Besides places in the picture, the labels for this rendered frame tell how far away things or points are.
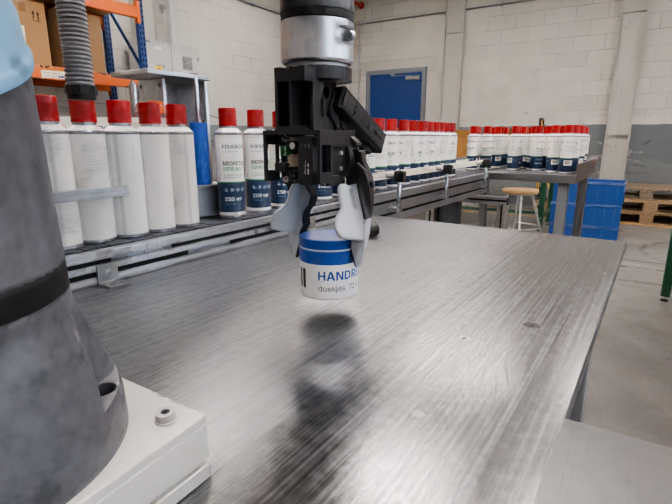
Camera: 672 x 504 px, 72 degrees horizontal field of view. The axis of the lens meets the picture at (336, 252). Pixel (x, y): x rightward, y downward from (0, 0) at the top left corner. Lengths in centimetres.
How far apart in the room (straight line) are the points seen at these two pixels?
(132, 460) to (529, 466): 23
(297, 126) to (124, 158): 37
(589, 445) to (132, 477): 29
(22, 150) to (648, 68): 773
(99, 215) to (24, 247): 52
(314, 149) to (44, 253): 28
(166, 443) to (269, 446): 8
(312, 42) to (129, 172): 39
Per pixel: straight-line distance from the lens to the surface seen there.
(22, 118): 25
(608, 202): 500
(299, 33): 50
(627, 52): 781
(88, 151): 75
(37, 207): 25
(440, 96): 828
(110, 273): 74
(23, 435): 25
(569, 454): 37
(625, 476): 36
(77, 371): 27
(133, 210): 78
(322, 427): 36
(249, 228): 91
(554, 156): 227
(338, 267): 52
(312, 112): 48
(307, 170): 47
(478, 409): 39
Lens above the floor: 103
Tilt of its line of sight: 14 degrees down
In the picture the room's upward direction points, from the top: straight up
